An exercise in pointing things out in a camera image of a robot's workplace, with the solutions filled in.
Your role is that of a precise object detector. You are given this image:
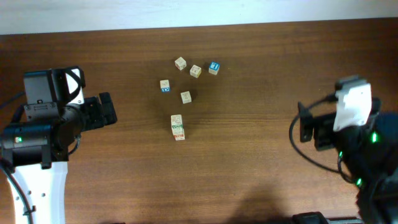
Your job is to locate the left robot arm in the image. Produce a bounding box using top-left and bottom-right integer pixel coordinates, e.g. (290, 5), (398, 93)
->
(1, 92), (118, 223)

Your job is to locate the red edged wooden block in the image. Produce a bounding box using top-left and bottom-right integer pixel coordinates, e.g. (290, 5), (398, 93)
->
(172, 128), (184, 135)

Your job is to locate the wooden animal picture block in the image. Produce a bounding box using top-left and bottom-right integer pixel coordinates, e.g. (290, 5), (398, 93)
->
(190, 65), (201, 78)

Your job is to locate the blue letter E block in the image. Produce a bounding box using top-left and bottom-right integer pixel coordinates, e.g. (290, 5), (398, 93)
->
(160, 80), (170, 93)

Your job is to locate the wooden block top left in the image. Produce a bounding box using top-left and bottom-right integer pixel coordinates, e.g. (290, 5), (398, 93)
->
(175, 57), (187, 70)

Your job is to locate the black table clamp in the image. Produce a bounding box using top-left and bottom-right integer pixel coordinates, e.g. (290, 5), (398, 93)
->
(292, 212), (364, 224)

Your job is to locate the blue letter T block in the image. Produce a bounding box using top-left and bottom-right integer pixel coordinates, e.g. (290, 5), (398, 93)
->
(208, 62), (220, 75)

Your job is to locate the red letter E block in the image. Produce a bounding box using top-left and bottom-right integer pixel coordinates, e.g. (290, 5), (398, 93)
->
(174, 134), (185, 141)

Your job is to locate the plain wooden picture block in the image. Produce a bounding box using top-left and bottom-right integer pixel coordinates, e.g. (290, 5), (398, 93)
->
(180, 91), (192, 104)

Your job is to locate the green letter R block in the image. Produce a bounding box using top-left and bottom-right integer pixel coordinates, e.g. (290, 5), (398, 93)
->
(172, 124), (183, 129)

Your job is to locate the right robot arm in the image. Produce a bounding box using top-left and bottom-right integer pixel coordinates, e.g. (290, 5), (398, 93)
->
(291, 96), (397, 223)

